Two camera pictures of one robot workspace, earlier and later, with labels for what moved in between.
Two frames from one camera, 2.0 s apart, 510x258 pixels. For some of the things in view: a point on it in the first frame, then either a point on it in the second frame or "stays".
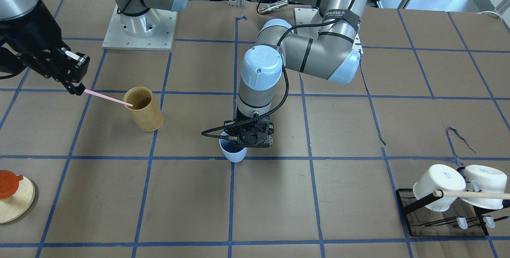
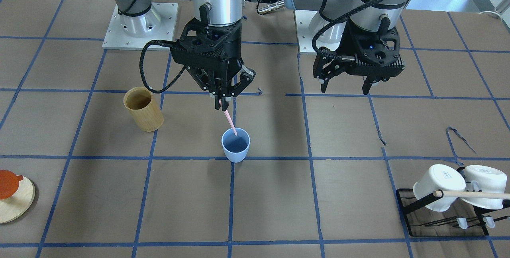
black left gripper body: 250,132 to 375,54
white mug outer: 481,178 stays
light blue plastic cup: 233,153 stays
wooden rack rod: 471,194 stays
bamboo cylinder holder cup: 143,108 stays
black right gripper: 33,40 to 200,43
